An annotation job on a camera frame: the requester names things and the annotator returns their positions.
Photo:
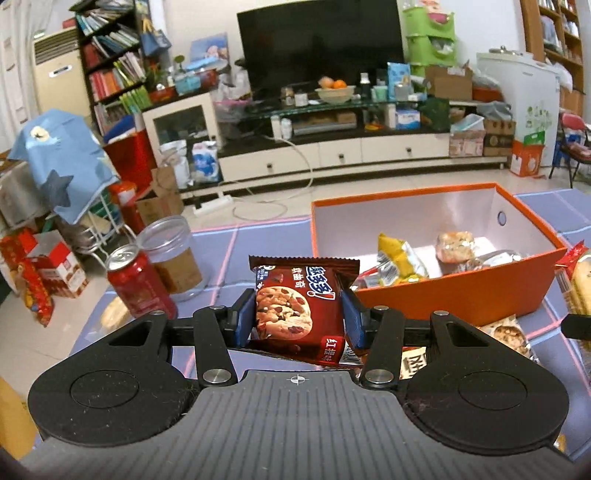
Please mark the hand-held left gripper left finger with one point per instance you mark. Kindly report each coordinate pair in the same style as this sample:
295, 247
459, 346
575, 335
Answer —
241, 321

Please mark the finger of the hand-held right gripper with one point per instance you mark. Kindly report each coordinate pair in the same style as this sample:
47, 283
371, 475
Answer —
579, 326

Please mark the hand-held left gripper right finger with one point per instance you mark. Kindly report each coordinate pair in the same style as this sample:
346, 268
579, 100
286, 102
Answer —
353, 319

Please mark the brown cookie packet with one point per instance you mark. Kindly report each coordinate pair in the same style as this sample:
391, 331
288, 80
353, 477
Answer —
288, 311

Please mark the red cracker packet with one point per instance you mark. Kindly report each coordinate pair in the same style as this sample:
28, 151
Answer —
581, 277

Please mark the orange storage box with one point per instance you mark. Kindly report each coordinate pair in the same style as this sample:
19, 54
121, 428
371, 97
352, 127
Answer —
438, 295

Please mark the silver red snack packet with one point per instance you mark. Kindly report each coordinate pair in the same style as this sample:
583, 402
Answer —
378, 274

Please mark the black cookie packet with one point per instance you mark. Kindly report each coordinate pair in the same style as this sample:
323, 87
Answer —
508, 337

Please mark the yellow snack packet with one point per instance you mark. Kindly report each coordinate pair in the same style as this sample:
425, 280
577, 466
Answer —
397, 254

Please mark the purple checked tablecloth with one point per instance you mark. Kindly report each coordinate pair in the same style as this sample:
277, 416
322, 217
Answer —
258, 240

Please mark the clear plastic jar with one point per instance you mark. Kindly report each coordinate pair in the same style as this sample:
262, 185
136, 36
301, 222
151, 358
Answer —
178, 263

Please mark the red drink can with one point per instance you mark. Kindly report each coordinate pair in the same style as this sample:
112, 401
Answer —
138, 286

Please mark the dark wrapped snack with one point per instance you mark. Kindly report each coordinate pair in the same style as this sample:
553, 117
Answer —
489, 261

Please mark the white power strip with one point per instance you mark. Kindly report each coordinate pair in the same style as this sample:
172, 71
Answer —
213, 205

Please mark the clear wrapped pastry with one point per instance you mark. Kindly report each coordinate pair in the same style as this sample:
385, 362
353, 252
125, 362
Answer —
455, 247

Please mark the pale round snack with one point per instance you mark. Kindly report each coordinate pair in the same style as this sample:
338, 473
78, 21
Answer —
115, 314

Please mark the brown paper bag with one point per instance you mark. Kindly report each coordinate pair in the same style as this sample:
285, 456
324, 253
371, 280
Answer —
159, 198

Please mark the blue white plastic bag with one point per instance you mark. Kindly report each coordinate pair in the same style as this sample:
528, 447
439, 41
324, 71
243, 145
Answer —
205, 161

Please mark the white television cabinet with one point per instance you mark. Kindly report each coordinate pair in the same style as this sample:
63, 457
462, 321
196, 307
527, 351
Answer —
369, 150

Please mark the red folding chair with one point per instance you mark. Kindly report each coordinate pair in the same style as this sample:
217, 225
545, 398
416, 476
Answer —
575, 147

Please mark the silver media player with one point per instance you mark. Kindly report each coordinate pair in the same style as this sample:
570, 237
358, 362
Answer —
323, 128

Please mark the red cartons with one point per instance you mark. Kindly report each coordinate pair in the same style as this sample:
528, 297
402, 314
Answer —
51, 267

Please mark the large red box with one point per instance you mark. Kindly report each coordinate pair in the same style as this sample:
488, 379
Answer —
129, 157

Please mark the brown cardboard carton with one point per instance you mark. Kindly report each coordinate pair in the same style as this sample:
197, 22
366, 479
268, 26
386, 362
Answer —
498, 138

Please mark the blue tissue box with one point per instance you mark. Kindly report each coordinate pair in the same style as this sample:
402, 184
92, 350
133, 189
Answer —
407, 120

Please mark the white glass door cabinet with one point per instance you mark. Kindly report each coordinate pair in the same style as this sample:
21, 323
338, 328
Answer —
182, 122

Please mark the pale cardboard carton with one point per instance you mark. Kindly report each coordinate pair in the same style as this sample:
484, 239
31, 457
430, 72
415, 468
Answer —
466, 138

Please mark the dark green bag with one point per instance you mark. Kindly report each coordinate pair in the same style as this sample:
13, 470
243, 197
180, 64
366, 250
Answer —
434, 115

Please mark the green cup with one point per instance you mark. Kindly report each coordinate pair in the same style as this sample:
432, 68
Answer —
379, 93

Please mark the fruit bowl with oranges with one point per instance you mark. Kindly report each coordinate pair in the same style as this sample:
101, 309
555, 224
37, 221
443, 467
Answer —
334, 92

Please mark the dark bottle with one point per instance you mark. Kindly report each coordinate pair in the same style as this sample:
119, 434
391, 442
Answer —
365, 85

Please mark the blue white snack bag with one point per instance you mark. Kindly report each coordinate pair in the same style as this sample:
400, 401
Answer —
398, 81

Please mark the blue star print cloth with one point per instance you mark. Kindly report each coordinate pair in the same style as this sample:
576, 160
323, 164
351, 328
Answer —
60, 157

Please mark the open cardboard box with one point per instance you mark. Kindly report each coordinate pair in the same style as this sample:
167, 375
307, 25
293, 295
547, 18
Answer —
450, 85

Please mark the framed photo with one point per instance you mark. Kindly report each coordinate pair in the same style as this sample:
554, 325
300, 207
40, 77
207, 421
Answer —
210, 46

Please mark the black flat television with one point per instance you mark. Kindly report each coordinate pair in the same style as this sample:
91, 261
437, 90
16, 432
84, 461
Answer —
318, 41

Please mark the wooden bookshelf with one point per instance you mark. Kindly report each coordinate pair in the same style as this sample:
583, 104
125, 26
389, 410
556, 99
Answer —
561, 46

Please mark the dark bookshelf with books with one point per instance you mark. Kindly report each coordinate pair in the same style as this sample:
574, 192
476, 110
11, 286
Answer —
111, 69

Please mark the green stacking bins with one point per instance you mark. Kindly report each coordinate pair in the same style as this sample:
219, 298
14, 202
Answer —
429, 37

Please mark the blue gift bag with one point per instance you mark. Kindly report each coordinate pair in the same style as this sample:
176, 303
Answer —
154, 39

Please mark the beige standing air conditioner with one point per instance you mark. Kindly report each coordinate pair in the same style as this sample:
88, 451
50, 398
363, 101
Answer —
57, 78

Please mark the white curtain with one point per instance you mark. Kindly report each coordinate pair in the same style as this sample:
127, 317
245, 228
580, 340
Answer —
16, 55

